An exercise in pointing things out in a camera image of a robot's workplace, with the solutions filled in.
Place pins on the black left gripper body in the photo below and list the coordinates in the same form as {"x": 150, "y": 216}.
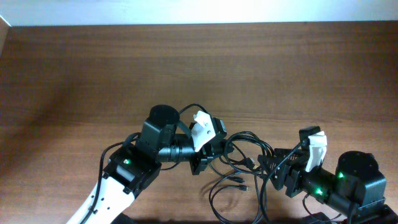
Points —
{"x": 199, "y": 158}

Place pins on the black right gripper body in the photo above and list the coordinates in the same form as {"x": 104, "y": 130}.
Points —
{"x": 295, "y": 169}

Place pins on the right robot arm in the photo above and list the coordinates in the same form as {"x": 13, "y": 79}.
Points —
{"x": 355, "y": 190}

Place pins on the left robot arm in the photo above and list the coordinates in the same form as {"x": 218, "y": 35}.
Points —
{"x": 138, "y": 160}

